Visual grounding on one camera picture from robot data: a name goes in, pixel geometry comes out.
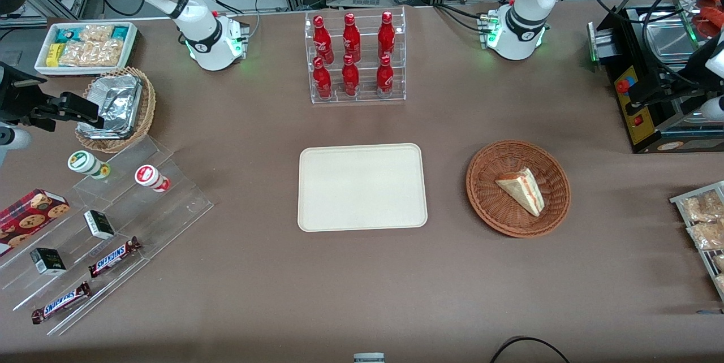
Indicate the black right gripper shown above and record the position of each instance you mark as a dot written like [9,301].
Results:
[17,97]

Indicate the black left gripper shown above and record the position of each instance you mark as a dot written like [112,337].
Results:
[669,89]

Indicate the triangular sandwich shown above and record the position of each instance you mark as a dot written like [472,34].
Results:
[523,190]

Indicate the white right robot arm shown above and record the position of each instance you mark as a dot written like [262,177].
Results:
[198,18]

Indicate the light wicker basket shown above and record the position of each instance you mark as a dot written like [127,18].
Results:
[144,111]

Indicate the brown wicker basket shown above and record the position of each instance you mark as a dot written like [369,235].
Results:
[492,199]

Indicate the cream plastic tray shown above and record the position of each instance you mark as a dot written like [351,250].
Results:
[362,188]

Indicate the black food warmer machine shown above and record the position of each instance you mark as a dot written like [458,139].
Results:
[636,125]

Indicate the white rectangular snack bin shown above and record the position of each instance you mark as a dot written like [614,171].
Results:
[42,66]

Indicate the aluminium foil container stack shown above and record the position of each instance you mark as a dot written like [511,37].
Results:
[116,103]

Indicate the green lid yogurt cup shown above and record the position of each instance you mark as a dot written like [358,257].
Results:
[86,163]

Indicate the yellow snack pack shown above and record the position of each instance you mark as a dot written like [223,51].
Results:
[54,53]

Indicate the steel warmer pan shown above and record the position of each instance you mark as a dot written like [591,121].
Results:
[670,40]

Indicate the clear cracker bag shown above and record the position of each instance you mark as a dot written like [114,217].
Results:
[96,33]
[93,53]

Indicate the teal snack pack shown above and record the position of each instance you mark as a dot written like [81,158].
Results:
[68,34]
[120,31]

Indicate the red cookie box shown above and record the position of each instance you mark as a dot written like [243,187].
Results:
[31,219]

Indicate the red lid yogurt cup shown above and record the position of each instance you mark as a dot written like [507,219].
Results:
[150,177]

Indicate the clear snack bag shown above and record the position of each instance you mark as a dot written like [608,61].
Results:
[719,262]
[720,282]
[701,208]
[707,234]

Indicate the small black carton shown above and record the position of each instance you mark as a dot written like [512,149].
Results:
[48,261]
[99,225]

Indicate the clear acrylic step stand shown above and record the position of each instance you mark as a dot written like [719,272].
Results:
[169,204]

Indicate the Snickers chocolate bar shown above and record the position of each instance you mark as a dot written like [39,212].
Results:
[115,256]
[61,302]

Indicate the red cola bottle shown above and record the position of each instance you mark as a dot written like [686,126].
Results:
[351,38]
[322,79]
[386,35]
[350,77]
[321,39]
[385,76]

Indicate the clear acrylic bottle rack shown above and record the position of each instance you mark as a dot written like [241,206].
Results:
[365,94]

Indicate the grey device edge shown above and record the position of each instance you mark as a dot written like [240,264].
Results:
[369,358]

